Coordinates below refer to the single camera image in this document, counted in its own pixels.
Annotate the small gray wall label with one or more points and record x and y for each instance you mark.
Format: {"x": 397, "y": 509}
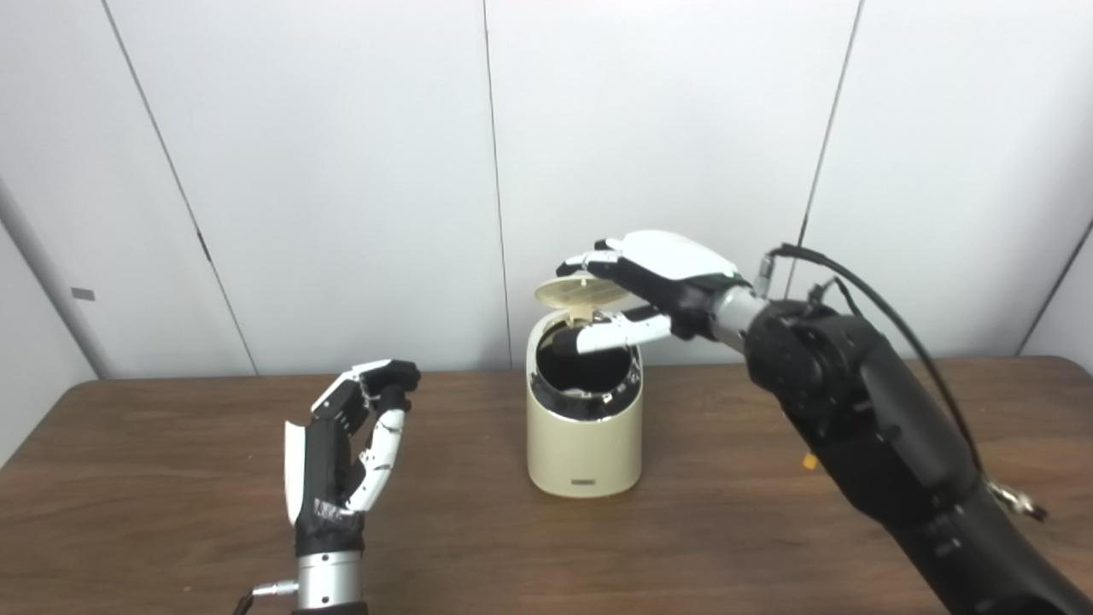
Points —
{"x": 83, "y": 294}

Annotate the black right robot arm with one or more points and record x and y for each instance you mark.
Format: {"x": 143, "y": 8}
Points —
{"x": 879, "y": 427}

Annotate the cream-colored lidded bin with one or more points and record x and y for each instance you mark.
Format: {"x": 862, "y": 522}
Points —
{"x": 585, "y": 453}

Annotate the white and black right hand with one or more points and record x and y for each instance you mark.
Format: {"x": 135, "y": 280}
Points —
{"x": 675, "y": 260}

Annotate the white and black left hand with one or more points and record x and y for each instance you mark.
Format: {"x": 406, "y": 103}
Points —
{"x": 324, "y": 461}

